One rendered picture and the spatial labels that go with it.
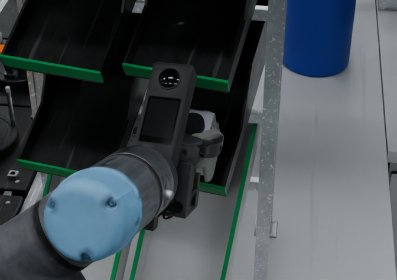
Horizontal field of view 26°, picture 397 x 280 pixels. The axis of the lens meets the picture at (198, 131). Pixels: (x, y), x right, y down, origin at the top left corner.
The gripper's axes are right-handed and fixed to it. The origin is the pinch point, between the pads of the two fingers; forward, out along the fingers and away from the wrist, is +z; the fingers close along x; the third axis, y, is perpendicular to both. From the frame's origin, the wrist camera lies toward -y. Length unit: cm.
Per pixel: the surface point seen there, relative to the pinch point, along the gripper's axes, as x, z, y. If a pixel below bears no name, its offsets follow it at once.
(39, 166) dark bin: -20.4, 0.9, 8.7
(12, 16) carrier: -65, 78, -2
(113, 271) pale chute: -10.8, 6.5, 23.3
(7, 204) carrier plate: -36.3, 24.9, 23.4
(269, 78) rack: 6.4, 11.3, -5.8
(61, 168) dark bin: -17.3, 0.8, 8.4
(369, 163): 19, 68, 16
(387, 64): 18, 102, 0
